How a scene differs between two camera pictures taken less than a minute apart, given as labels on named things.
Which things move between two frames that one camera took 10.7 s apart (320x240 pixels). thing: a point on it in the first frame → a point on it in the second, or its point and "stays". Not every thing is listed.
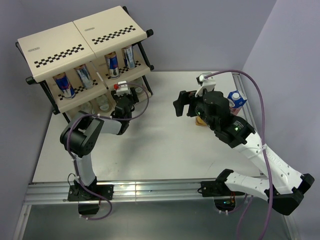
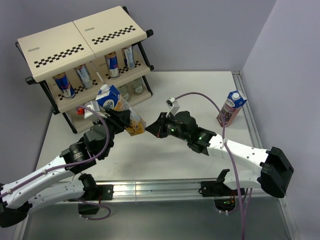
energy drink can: [129, 57] stays
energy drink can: [65, 86] stays
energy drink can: [85, 77] stays
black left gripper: [134, 98] → [120, 119]
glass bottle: [140, 94] → [137, 85]
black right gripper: [179, 103] → [157, 128]
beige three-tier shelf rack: [78, 63] stays
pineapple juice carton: [198, 121] → [110, 98]
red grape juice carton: [236, 101] stays
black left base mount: [89, 204] stays
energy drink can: [112, 62] stays
